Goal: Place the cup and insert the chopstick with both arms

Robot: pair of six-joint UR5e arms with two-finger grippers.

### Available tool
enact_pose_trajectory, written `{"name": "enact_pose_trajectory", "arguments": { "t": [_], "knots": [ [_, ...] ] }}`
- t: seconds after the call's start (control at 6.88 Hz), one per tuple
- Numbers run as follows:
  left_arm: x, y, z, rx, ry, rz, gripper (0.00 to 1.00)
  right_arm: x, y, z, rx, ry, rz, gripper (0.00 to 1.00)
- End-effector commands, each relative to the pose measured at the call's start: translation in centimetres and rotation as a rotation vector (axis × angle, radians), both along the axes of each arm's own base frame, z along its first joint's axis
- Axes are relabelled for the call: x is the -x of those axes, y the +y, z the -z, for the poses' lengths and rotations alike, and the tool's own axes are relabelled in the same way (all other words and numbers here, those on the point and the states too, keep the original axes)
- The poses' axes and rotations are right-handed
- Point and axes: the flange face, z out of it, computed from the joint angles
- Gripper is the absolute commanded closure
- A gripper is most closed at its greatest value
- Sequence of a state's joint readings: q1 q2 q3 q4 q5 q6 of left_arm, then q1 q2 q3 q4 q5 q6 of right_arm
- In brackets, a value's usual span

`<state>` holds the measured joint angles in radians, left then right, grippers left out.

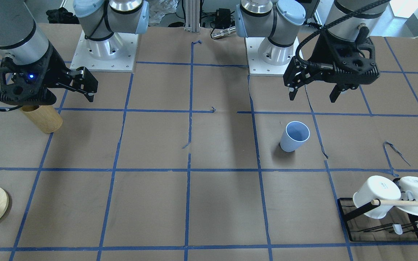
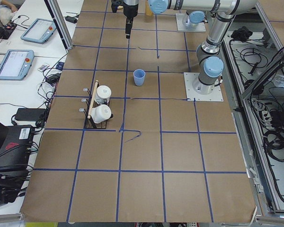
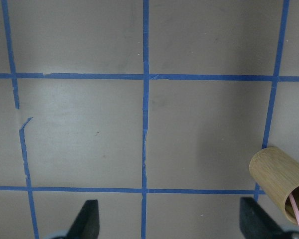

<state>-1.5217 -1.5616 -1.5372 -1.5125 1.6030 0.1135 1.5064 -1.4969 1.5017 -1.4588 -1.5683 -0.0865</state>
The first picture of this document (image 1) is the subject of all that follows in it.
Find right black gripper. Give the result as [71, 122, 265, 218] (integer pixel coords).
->
[0, 43, 98, 106]

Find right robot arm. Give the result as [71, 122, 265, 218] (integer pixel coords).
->
[0, 0, 149, 111]

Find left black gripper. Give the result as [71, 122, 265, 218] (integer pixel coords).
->
[283, 31, 380, 103]

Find bamboo cylinder holder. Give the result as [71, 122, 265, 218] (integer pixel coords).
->
[20, 105, 63, 133]

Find wooden rack dowel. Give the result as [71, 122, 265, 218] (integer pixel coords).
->
[370, 199, 418, 207]

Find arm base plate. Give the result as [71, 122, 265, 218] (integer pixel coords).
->
[70, 32, 139, 73]
[245, 37, 299, 76]

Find light blue cup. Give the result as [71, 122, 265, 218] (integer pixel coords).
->
[280, 121, 310, 152]

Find aluminium frame post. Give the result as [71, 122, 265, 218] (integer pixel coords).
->
[184, 0, 201, 34]

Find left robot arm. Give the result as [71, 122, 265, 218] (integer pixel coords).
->
[234, 0, 389, 103]

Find black wire mug rack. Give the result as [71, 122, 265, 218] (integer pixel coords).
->
[337, 177, 418, 242]

